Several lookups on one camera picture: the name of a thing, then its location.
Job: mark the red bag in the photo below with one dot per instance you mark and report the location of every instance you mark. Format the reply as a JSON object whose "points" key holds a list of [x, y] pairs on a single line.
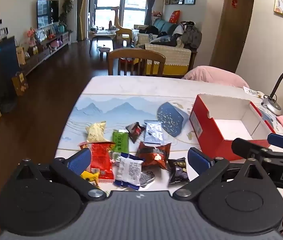
{"points": [[174, 16]]}

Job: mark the dark red-brown snack packet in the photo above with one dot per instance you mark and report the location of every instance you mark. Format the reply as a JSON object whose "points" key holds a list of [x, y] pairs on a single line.
{"points": [[154, 155]]}

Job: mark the yellow curtain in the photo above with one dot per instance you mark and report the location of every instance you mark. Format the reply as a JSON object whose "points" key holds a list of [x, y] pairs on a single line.
{"points": [[82, 10]]}

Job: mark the tan paper bag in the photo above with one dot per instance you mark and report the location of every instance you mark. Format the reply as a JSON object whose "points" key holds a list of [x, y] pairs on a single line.
{"points": [[20, 55]]}

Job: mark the dark tall cabinet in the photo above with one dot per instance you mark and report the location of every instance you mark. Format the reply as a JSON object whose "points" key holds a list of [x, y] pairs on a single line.
{"points": [[2, 65]]}

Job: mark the television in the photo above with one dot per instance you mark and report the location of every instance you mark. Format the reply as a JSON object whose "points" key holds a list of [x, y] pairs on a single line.
{"points": [[47, 13]]}

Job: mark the small white stool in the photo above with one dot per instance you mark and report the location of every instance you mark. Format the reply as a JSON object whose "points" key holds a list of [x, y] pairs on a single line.
{"points": [[104, 50]]}

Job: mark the cream lace sofa cover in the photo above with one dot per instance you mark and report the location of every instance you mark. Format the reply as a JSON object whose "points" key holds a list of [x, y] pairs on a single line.
{"points": [[169, 55]]}

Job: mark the light blue snack packet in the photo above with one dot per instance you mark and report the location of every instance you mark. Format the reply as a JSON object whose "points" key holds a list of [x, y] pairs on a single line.
{"points": [[154, 133]]}

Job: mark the brown paper bag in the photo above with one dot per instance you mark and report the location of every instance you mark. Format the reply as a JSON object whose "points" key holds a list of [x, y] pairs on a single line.
{"points": [[20, 83]]}

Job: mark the grey curtain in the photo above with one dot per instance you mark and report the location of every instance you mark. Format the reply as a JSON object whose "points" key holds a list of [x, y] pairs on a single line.
{"points": [[152, 0]]}

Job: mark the window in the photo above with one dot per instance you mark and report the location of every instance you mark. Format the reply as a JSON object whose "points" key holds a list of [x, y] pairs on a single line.
{"points": [[121, 2]]}

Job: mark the yellow giraffe chair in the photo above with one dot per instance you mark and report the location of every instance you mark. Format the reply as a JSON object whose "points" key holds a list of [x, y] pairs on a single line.
{"points": [[121, 30]]}

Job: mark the small printed card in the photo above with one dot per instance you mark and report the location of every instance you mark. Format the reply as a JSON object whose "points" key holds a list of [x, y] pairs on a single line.
{"points": [[252, 91]]}

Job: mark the pink cushion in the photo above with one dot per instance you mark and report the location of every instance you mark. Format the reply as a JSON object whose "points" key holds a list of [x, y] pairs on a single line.
{"points": [[214, 76]]}

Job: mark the sofa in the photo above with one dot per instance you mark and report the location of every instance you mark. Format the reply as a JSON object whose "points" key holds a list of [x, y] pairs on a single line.
{"points": [[166, 27]]}

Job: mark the white and blue snack packet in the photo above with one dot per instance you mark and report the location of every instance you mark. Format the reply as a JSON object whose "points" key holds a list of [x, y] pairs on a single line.
{"points": [[130, 170]]}

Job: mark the coffee table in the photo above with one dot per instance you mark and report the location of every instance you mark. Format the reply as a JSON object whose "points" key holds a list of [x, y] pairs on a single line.
{"points": [[104, 33]]}

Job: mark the grey desk lamp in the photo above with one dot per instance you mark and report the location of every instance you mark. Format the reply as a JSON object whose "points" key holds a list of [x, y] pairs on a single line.
{"points": [[271, 105]]}

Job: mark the green house plant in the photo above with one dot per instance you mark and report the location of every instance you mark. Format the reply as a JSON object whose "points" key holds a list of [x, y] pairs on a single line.
{"points": [[65, 12]]}

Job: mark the red snack packet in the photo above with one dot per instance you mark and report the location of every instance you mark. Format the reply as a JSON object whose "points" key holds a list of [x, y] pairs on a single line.
{"points": [[101, 160]]}

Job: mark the red cardboard box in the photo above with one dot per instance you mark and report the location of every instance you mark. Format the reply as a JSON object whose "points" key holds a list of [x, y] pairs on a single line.
{"points": [[206, 135]]}

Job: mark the pile of dark clothes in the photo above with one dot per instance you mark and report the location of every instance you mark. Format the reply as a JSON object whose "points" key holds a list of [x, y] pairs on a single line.
{"points": [[191, 36]]}

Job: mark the dark purple snack packet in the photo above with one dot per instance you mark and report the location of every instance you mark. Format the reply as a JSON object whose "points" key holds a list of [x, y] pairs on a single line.
{"points": [[179, 172]]}

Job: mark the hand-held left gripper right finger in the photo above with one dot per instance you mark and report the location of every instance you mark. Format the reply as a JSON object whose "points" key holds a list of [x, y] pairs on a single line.
{"points": [[197, 158]]}

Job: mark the wooden door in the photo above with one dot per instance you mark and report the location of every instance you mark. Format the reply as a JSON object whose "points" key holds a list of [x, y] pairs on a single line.
{"points": [[231, 25]]}

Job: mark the small yellow snack packet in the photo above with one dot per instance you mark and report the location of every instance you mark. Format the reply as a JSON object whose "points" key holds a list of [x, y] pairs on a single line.
{"points": [[89, 176]]}

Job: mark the clear packet with dark cookie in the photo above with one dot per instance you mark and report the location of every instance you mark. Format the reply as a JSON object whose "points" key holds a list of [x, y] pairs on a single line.
{"points": [[147, 177]]}

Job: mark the white standing air conditioner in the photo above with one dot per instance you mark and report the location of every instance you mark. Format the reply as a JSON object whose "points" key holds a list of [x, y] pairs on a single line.
{"points": [[72, 17]]}

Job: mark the green snack packet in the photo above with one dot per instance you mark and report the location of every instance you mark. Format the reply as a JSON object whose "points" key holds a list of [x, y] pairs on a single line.
{"points": [[120, 141]]}

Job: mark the pale yellow snack packet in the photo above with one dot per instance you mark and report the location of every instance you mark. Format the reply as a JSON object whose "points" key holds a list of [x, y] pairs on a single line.
{"points": [[95, 131]]}

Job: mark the dark triangular snack packet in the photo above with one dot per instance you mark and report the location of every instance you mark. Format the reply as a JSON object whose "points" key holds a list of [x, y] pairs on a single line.
{"points": [[135, 131]]}

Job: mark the wooden television cabinet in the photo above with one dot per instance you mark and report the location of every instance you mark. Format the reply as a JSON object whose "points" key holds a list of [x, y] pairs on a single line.
{"points": [[44, 55]]}

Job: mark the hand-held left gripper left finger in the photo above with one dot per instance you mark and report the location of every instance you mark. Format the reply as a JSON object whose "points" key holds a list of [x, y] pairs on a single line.
{"points": [[80, 158]]}

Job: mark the wooden chair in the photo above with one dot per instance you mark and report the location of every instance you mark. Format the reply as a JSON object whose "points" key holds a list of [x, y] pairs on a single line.
{"points": [[136, 53]]}

